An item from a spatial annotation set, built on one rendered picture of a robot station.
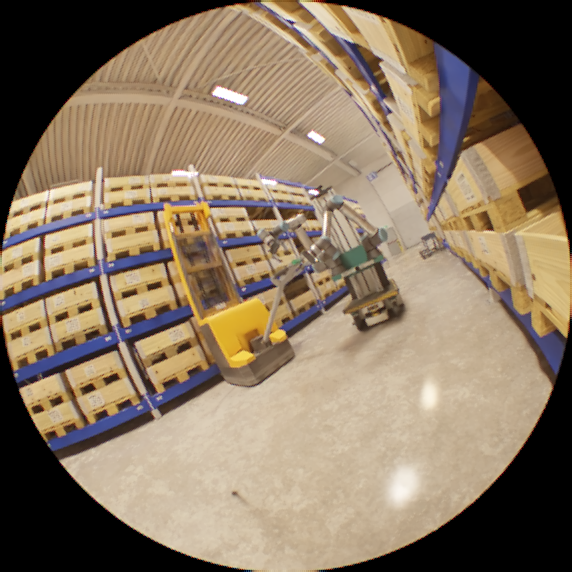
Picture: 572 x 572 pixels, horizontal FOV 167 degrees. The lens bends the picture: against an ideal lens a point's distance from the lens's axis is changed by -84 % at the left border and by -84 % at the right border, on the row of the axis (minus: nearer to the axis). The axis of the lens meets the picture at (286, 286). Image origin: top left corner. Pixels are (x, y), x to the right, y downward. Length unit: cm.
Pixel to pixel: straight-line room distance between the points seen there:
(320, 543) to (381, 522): 20
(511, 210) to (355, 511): 118
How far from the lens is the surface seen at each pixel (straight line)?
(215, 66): 770
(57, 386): 295
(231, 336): 223
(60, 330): 290
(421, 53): 91
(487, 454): 87
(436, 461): 87
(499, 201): 90
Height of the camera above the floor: 76
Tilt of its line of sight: 2 degrees up
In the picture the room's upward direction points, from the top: 24 degrees counter-clockwise
